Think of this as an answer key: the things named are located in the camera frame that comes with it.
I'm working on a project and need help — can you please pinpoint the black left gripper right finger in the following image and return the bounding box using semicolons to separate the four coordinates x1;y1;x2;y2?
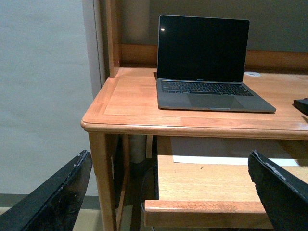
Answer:
248;151;308;231

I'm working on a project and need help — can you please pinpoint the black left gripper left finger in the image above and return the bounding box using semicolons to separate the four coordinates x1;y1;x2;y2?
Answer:
0;150;92;231

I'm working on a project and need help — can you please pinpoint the wooden pull-out keyboard tray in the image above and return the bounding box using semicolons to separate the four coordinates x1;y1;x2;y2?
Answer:
143;136;308;228

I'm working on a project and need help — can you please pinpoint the white paper sheet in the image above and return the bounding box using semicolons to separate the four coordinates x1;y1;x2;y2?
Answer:
170;136;300;166

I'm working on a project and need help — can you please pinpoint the black object on desk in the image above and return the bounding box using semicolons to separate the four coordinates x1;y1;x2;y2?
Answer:
293;98;308;115

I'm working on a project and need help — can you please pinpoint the white pipe behind desk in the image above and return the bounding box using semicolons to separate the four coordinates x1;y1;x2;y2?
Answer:
130;135;146;164

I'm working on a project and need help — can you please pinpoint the wooden desk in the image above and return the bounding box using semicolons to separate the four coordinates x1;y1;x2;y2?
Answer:
81;0;308;231

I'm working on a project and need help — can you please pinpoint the grey open laptop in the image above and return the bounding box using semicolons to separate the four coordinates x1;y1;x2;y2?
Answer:
156;15;276;113

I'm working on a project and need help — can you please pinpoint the white cable on floor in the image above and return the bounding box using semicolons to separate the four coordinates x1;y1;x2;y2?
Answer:
140;166;154;231

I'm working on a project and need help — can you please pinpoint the white cable grommet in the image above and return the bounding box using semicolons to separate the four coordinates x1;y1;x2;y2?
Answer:
244;71;261;77

